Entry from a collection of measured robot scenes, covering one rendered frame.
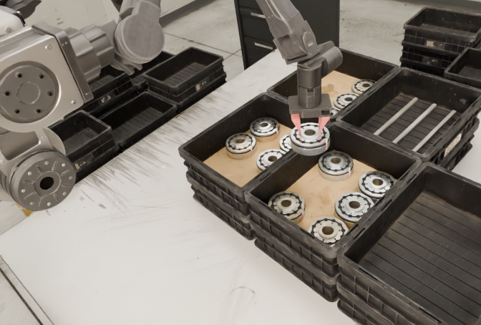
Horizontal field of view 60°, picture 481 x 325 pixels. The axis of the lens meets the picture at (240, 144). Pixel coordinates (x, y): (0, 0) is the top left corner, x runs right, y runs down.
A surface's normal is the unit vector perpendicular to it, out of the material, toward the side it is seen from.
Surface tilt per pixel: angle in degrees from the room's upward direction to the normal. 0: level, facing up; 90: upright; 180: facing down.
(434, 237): 0
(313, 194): 0
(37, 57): 90
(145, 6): 62
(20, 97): 90
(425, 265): 0
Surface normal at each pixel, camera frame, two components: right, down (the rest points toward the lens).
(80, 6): 0.73, 0.35
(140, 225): -0.14, -0.76
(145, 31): 0.58, -0.05
